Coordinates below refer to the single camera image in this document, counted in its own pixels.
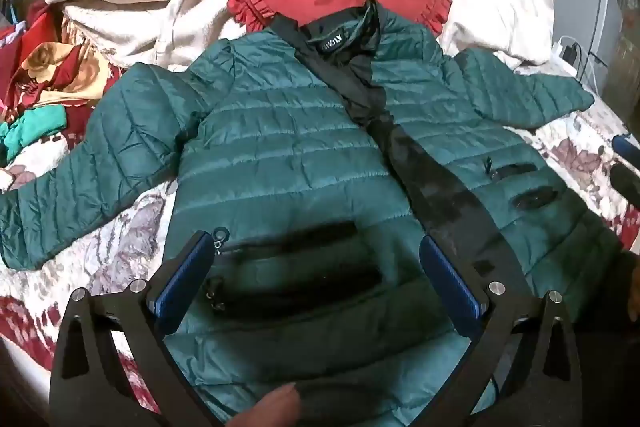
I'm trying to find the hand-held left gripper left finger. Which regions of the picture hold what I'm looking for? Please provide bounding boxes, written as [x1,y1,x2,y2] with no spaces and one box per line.
[49,229,221,427]

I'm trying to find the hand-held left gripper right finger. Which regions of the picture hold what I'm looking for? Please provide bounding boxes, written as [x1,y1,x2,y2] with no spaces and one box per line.
[419,234,583,427]

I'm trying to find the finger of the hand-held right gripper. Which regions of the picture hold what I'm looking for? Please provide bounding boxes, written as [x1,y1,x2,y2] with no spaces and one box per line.
[611,134,640,160]
[609,162,640,210]

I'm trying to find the teal quilted puffer jacket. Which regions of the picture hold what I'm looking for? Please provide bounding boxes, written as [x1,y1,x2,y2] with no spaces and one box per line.
[0,0,626,427]

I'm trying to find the person's left hand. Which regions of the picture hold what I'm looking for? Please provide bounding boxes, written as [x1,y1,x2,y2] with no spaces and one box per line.
[225,383,303,427]

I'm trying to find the floral red and white bedspread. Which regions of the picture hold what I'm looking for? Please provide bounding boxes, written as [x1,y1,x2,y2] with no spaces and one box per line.
[0,57,640,378]

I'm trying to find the grey bedside cabinet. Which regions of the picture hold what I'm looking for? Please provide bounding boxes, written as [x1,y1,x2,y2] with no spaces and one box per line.
[547,0,626,92]

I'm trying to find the green garment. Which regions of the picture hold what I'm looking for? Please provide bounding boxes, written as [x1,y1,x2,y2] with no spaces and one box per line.
[0,104,68,162]

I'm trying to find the red and gold floral cloth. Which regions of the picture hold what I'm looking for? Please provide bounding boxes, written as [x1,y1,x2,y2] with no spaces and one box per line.
[0,2,126,148]

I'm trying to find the white charger with cable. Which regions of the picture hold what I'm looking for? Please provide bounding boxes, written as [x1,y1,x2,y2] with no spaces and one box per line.
[552,36,601,82]

